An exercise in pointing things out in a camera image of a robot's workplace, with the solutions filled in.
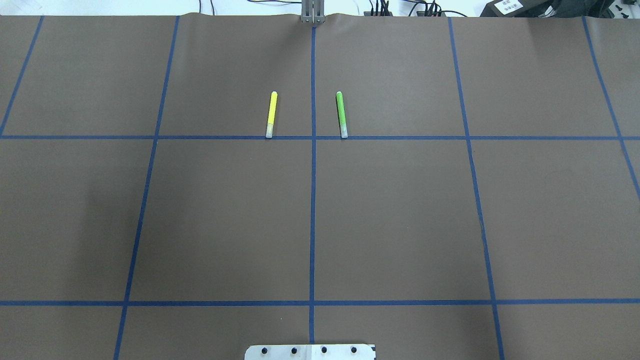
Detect yellow highlighter pen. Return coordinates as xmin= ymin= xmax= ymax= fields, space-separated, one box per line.
xmin=265 ymin=91 xmax=278 ymax=139

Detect green highlighter pen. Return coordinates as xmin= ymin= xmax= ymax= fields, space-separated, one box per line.
xmin=335 ymin=91 xmax=349 ymax=139

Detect brown paper table mat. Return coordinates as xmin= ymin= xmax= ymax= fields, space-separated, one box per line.
xmin=1 ymin=13 xmax=640 ymax=360

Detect aluminium frame post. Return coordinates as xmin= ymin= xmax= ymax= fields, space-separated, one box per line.
xmin=301 ymin=0 xmax=326 ymax=25

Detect white camera stand pedestal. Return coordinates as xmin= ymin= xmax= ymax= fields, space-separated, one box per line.
xmin=244 ymin=343 xmax=377 ymax=360

